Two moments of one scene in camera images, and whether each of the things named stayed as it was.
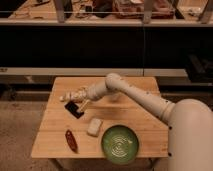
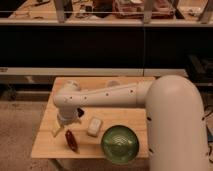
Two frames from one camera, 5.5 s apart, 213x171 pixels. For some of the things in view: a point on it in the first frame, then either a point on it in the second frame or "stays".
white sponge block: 94,125 stays
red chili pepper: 72,140 stays
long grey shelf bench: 97,71 stays
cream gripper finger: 83,105 to 55,129
